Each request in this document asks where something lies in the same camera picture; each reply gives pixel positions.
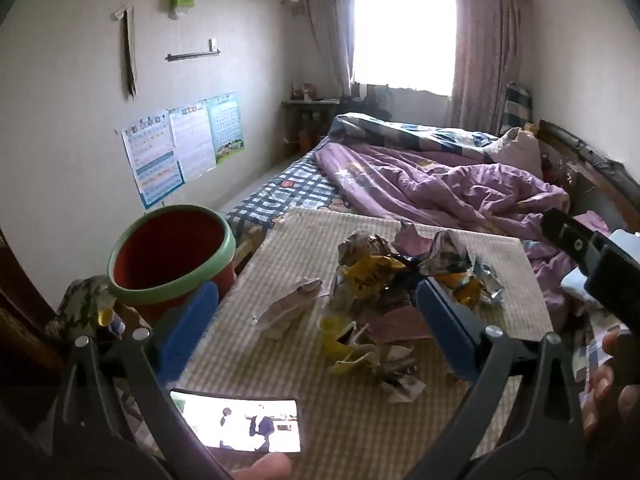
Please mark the red bucket with green rim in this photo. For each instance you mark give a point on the red bucket with green rim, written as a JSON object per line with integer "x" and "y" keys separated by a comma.
{"x": 165, "y": 255}

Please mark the pink curtain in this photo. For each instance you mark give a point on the pink curtain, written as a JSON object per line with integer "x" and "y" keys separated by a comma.
{"x": 325, "y": 35}
{"x": 487, "y": 55}

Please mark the dark wooden headboard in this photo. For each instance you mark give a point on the dark wooden headboard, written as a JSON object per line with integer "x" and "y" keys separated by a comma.
{"x": 600, "y": 170}

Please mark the camouflage cloth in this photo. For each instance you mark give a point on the camouflage cloth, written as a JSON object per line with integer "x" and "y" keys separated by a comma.
{"x": 80, "y": 305}

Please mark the blue patterned quilt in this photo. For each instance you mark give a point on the blue patterned quilt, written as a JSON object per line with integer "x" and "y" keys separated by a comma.
{"x": 400, "y": 130}

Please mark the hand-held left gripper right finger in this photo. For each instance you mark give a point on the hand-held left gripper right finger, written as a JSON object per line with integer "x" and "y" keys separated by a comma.
{"x": 447, "y": 332}

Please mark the smartphone with lit screen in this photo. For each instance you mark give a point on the smartphone with lit screen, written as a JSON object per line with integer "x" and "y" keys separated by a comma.
{"x": 240, "y": 420}

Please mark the black hanging strip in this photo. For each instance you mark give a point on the black hanging strip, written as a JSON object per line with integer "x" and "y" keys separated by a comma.
{"x": 130, "y": 55}

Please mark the white chart wall poster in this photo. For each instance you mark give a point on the white chart wall poster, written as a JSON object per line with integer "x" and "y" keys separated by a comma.
{"x": 192, "y": 140}

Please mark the purple quilt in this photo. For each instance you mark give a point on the purple quilt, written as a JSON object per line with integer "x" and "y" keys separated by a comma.
{"x": 425, "y": 185}

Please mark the beige pillow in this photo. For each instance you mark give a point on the beige pillow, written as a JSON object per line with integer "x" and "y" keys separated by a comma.
{"x": 517, "y": 147}

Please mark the dark wooden door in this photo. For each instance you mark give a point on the dark wooden door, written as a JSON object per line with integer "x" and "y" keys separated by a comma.
{"x": 20, "y": 320}

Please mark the white cloth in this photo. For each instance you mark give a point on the white cloth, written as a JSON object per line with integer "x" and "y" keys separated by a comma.
{"x": 577, "y": 285}

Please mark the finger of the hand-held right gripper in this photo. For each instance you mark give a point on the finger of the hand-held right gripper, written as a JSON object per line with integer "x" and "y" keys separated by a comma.
{"x": 567, "y": 234}

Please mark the person's right hand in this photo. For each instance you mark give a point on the person's right hand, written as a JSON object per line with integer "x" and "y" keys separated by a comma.
{"x": 602, "y": 380}

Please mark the plaid chair cushion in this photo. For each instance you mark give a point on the plaid chair cushion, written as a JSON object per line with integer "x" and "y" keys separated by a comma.
{"x": 517, "y": 107}

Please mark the dark wooden shelf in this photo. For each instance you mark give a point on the dark wooden shelf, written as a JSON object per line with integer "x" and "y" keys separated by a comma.
{"x": 305, "y": 110}

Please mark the person's left hand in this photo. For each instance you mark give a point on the person's left hand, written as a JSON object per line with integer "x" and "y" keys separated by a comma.
{"x": 262, "y": 469}

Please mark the bright window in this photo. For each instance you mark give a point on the bright window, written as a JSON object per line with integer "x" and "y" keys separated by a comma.
{"x": 405, "y": 30}

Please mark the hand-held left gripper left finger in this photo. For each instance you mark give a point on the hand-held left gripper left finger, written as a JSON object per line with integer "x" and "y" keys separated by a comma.
{"x": 187, "y": 332}

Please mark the pile of wrappers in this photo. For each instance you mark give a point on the pile of wrappers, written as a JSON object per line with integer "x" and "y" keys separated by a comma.
{"x": 287, "y": 305}

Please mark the green chart wall poster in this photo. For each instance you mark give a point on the green chart wall poster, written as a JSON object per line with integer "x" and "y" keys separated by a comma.
{"x": 226, "y": 127}

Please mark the dark wall rail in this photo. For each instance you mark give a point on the dark wall rail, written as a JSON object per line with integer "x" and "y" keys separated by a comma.
{"x": 192, "y": 54}

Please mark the blue chart wall poster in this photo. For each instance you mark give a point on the blue chart wall poster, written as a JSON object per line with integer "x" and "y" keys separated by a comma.
{"x": 152, "y": 160}

